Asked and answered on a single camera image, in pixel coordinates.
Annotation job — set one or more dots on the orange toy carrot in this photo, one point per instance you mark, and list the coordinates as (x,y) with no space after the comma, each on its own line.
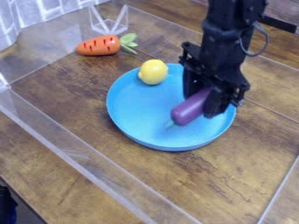
(107,45)

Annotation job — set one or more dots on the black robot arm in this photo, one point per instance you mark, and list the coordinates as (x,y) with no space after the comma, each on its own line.
(241,13)

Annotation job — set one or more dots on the clear acrylic enclosure wall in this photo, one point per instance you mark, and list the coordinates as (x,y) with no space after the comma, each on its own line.
(83,174)

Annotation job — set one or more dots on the blue round tray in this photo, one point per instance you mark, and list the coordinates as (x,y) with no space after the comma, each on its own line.
(139,109)

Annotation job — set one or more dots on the black bar at back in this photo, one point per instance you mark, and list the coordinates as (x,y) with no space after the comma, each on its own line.
(279,24)

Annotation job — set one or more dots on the yellow toy lemon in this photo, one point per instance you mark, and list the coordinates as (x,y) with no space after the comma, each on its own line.
(153,72)

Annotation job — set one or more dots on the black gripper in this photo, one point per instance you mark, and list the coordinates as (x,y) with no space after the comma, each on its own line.
(211,67)

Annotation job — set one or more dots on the purple toy eggplant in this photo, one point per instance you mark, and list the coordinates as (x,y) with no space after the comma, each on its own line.
(190,109)

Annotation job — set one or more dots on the white grid curtain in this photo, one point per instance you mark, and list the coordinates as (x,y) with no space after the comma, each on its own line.
(22,13)

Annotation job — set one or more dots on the clear acrylic corner bracket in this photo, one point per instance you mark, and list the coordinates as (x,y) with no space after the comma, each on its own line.
(107,26)

